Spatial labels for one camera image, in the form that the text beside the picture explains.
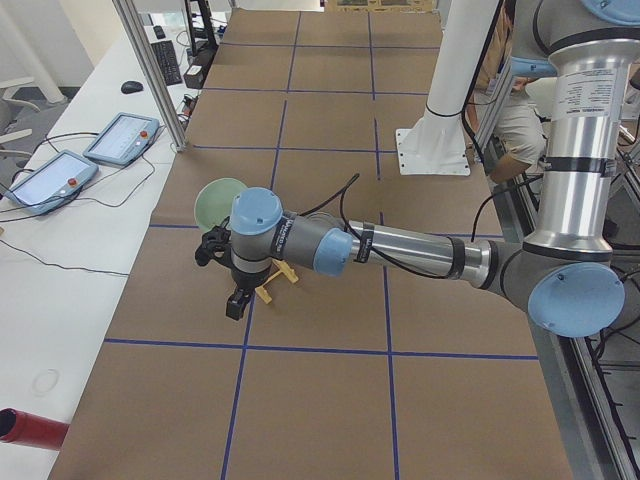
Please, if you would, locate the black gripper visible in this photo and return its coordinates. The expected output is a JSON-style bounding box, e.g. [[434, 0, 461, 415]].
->
[[225, 268, 269, 320]]

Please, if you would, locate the light green plate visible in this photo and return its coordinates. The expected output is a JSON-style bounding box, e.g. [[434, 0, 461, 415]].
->
[[194, 178, 247, 232]]

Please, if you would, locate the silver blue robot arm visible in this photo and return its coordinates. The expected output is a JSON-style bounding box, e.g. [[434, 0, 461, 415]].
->
[[224, 1, 639, 338]]

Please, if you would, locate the wooden dish rack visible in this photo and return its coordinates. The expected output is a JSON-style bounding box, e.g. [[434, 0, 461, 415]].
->
[[255, 259, 299, 305]]

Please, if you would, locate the brown paper table mat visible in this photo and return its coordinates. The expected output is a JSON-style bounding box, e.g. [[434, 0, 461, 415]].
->
[[51, 11, 572, 479]]

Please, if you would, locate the far teach pendant tablet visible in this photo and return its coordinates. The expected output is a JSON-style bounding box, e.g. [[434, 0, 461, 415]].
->
[[83, 112, 160, 166]]

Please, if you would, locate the teach pendant tablet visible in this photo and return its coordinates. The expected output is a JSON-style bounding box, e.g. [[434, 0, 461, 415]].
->
[[83, 112, 160, 166], [5, 150, 98, 215]]

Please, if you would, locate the near teach pendant tablet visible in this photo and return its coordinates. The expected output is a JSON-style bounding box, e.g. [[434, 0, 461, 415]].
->
[[5, 150, 98, 215]]

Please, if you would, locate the black computer mouse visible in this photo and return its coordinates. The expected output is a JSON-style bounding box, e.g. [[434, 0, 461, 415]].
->
[[120, 80, 144, 95]]

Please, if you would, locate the red cylinder tube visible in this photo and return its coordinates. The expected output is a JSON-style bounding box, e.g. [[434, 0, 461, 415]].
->
[[1, 408, 69, 450]]

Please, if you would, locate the black keyboard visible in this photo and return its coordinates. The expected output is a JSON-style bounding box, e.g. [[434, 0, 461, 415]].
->
[[151, 40, 182, 86]]

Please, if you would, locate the person in beige clothes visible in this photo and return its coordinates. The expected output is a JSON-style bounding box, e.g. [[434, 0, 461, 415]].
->
[[467, 1, 546, 187]]

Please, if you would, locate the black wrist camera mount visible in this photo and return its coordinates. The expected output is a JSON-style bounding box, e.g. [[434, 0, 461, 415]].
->
[[195, 226, 232, 268]]

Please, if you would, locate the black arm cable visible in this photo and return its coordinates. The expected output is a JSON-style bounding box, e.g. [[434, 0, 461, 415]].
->
[[299, 172, 481, 281]]

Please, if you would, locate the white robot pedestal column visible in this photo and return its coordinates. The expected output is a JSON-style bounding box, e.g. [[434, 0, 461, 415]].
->
[[396, 0, 501, 176]]

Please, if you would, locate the aluminium frame post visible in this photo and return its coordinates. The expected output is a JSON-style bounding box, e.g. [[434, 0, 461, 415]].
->
[[112, 0, 187, 152]]

